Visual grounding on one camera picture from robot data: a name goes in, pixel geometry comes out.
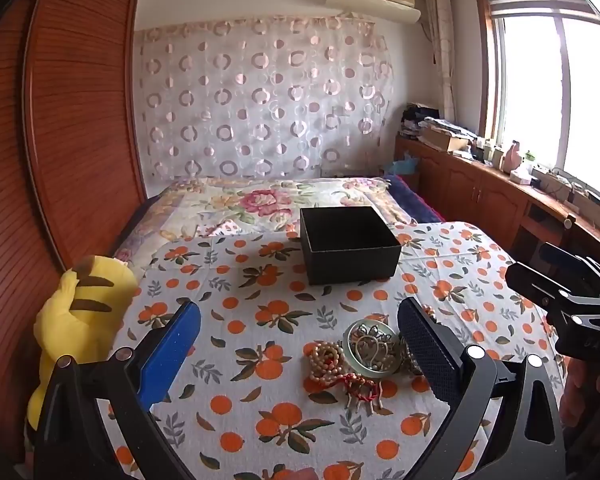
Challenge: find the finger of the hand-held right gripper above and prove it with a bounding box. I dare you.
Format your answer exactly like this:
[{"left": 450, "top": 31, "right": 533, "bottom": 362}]
[
  {"left": 505, "top": 261, "right": 576, "bottom": 311},
  {"left": 537, "top": 242, "right": 588, "bottom": 275}
]

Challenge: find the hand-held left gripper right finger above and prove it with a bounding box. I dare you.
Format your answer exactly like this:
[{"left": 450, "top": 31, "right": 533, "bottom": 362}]
[{"left": 397, "top": 297, "right": 566, "bottom": 480}]

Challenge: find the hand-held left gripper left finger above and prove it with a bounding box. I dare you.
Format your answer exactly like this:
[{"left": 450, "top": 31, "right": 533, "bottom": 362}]
[{"left": 32, "top": 300, "right": 203, "bottom": 480}]

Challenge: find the silver filigree ornament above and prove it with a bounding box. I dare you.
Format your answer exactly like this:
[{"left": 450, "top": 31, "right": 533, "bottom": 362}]
[{"left": 357, "top": 325, "right": 396, "bottom": 368}]

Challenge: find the red string bracelet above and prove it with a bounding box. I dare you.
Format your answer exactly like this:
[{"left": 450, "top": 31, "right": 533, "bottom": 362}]
[{"left": 325, "top": 372, "right": 386, "bottom": 402}]

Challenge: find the pearl bead necklace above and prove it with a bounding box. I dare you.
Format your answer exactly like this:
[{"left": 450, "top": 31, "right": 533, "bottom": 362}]
[{"left": 307, "top": 340, "right": 353, "bottom": 386}]

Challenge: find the black cardboard box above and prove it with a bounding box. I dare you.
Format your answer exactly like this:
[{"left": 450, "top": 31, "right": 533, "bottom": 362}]
[{"left": 299, "top": 206, "right": 403, "bottom": 287}]

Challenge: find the person's right hand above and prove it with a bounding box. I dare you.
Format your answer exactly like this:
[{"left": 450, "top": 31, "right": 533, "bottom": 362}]
[{"left": 560, "top": 359, "right": 600, "bottom": 431}]

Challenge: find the orange fruit print cloth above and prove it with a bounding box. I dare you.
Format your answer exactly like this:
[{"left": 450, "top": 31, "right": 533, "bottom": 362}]
[{"left": 97, "top": 220, "right": 568, "bottom": 480}]

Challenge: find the yellow striped plush toy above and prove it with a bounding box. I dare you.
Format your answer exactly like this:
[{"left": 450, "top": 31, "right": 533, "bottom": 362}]
[{"left": 25, "top": 255, "right": 141, "bottom": 441}]

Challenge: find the wooden cabinet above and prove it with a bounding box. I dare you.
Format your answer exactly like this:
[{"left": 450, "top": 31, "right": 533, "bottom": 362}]
[{"left": 394, "top": 135, "right": 600, "bottom": 271}]

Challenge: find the pink bottle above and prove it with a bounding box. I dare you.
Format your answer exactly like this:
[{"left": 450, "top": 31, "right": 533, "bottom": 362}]
[{"left": 502, "top": 140, "right": 523, "bottom": 171}]

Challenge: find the dark blue blanket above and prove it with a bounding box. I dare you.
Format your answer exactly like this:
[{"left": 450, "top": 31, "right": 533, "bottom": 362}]
[{"left": 382, "top": 174, "right": 446, "bottom": 223}]

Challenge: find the floral bedsheet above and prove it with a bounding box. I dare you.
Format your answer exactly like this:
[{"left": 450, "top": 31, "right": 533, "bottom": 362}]
[{"left": 112, "top": 177, "right": 416, "bottom": 271}]

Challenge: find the brown cardboard box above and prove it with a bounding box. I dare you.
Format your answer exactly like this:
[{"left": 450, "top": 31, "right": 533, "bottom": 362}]
[{"left": 422, "top": 127, "right": 471, "bottom": 153}]

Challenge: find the window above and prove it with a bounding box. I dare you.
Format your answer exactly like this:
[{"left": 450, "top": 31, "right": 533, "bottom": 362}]
[{"left": 475, "top": 0, "right": 600, "bottom": 201}]

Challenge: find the blue plastic bag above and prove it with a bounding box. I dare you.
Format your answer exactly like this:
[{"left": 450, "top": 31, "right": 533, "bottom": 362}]
[{"left": 385, "top": 155, "right": 421, "bottom": 176}]

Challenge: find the pile of papers and clothes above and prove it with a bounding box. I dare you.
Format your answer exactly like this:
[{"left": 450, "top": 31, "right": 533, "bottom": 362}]
[{"left": 400, "top": 104, "right": 481, "bottom": 153}]

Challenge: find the wooden wardrobe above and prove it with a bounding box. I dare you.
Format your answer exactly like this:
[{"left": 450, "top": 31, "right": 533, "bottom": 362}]
[{"left": 0, "top": 0, "right": 148, "bottom": 461}]

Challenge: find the cream window curtain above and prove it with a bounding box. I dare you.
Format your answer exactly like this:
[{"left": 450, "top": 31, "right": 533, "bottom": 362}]
[{"left": 424, "top": 0, "right": 456, "bottom": 121}]

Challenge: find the circle pattern sheer curtain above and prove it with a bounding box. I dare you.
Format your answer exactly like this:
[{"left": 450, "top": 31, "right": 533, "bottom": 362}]
[{"left": 132, "top": 15, "right": 396, "bottom": 183}]

